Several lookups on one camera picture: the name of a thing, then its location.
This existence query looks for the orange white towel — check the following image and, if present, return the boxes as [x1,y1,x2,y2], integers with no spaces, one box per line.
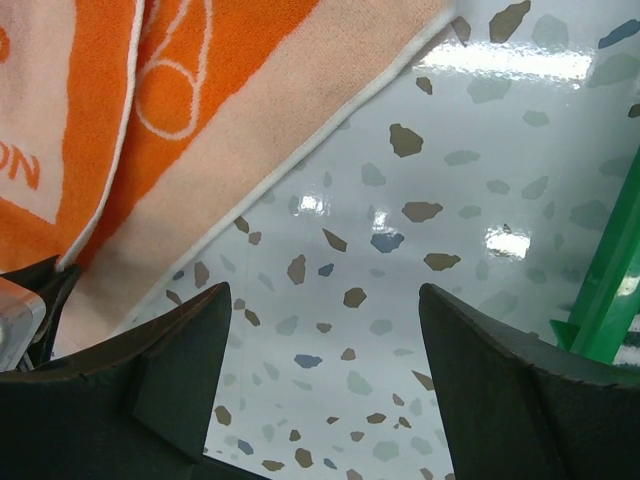
[1,1,455,349]

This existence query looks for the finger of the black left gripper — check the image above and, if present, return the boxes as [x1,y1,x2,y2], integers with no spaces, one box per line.
[1,256,60,310]
[29,263,82,363]

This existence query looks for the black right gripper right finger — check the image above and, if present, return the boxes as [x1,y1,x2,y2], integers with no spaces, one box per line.
[419,284,639,479]

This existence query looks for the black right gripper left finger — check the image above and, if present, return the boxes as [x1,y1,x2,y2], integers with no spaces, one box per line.
[0,281,233,480]

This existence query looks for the green plastic tray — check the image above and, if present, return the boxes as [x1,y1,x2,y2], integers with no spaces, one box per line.
[550,158,639,364]

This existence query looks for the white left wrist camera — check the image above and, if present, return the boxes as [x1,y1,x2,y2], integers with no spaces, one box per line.
[1,278,46,372]

